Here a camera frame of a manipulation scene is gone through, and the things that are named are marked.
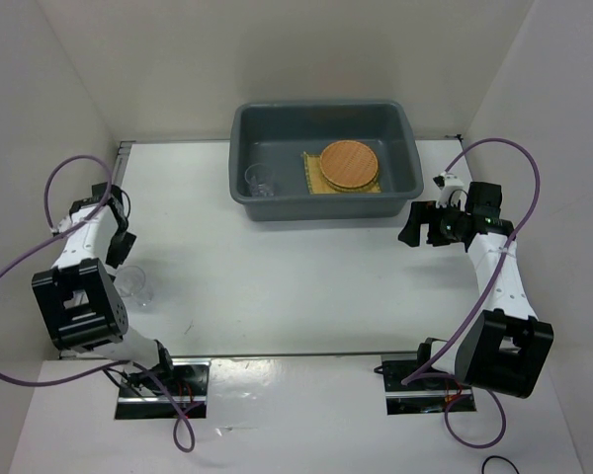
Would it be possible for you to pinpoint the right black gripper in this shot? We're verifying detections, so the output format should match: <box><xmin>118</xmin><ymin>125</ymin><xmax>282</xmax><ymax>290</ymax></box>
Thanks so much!
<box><xmin>397</xmin><ymin>198</ymin><xmax>466</xmax><ymax>246</ymax></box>

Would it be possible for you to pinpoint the clear plastic cup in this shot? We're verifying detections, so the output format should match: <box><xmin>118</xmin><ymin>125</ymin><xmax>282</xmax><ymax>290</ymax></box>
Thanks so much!
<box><xmin>244</xmin><ymin>163</ymin><xmax>275</xmax><ymax>198</ymax></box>
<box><xmin>114</xmin><ymin>266</ymin><xmax>153</xmax><ymax>307</ymax></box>

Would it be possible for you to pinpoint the orange round woven coaster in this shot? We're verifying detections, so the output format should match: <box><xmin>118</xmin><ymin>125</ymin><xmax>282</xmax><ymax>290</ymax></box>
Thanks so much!
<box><xmin>320</xmin><ymin>140</ymin><xmax>380</xmax><ymax>187</ymax></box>

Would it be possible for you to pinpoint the square bamboo mat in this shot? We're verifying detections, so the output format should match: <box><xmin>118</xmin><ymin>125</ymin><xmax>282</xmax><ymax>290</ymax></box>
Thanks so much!
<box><xmin>301</xmin><ymin>152</ymin><xmax>381</xmax><ymax>195</ymax></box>

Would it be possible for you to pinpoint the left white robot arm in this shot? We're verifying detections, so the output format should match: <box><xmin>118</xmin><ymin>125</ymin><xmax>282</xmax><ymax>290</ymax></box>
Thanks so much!
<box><xmin>32</xmin><ymin>183</ymin><xmax>177</xmax><ymax>395</ymax></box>

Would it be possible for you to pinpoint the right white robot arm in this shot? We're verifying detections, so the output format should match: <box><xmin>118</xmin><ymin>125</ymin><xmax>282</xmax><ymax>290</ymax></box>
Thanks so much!
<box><xmin>398</xmin><ymin>173</ymin><xmax>553</xmax><ymax>398</ymax></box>

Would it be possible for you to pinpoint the grey plastic bin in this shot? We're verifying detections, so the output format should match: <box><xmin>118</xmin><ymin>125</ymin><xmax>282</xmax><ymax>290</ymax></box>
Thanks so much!
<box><xmin>228</xmin><ymin>100</ymin><xmax>424</xmax><ymax>221</ymax></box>

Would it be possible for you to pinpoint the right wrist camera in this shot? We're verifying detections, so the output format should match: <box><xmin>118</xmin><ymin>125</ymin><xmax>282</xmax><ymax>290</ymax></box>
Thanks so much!
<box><xmin>433</xmin><ymin>172</ymin><xmax>465</xmax><ymax>208</ymax></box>

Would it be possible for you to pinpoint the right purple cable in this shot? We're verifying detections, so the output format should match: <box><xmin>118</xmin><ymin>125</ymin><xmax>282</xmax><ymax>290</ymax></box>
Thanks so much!
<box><xmin>400</xmin><ymin>137</ymin><xmax>543</xmax><ymax>449</ymax></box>

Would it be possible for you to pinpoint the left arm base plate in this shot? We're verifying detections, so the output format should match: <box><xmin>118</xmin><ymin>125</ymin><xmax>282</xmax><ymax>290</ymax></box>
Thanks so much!
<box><xmin>106</xmin><ymin>358</ymin><xmax>211</xmax><ymax>421</ymax></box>

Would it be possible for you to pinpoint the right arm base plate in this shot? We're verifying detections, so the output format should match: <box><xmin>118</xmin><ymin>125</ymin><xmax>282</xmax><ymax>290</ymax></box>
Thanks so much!
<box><xmin>374</xmin><ymin>352</ymin><xmax>476</xmax><ymax>416</ymax></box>

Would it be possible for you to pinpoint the black cable loop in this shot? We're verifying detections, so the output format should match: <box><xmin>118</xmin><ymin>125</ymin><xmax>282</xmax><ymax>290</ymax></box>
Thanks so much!
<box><xmin>481</xmin><ymin>454</ymin><xmax>520</xmax><ymax>474</ymax></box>

